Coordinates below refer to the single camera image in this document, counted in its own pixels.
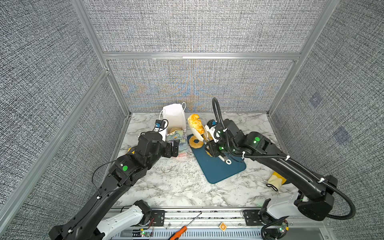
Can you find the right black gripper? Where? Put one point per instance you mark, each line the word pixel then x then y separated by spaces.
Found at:
pixel 212 149

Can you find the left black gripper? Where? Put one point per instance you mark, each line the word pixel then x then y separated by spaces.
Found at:
pixel 169 152

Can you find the white floral paper bag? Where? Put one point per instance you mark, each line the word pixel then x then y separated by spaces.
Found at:
pixel 175 114

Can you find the fake long twisted bread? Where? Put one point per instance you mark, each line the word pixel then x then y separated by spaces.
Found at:
pixel 196 123

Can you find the cream serving tongs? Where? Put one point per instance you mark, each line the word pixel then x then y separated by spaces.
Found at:
pixel 202 137

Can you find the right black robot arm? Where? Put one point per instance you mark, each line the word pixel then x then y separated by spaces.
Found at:
pixel 314 198

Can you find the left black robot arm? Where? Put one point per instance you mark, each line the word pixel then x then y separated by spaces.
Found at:
pixel 88 223

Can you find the teal rectangular tray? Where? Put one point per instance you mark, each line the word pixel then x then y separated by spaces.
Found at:
pixel 215 169

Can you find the yellow work glove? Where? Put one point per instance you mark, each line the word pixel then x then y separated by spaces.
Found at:
pixel 276 181

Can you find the small orange tag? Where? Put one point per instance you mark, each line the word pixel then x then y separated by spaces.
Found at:
pixel 223 227

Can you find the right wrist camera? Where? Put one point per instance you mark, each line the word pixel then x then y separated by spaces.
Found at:
pixel 212 132

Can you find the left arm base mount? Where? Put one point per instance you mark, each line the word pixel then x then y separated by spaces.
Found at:
pixel 156 219

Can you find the aluminium front rail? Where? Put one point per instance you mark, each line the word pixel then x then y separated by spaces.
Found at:
pixel 206 227

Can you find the orange handled screwdriver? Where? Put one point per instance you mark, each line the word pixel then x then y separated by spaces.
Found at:
pixel 180 232

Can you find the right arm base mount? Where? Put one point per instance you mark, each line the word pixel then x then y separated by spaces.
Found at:
pixel 271 228

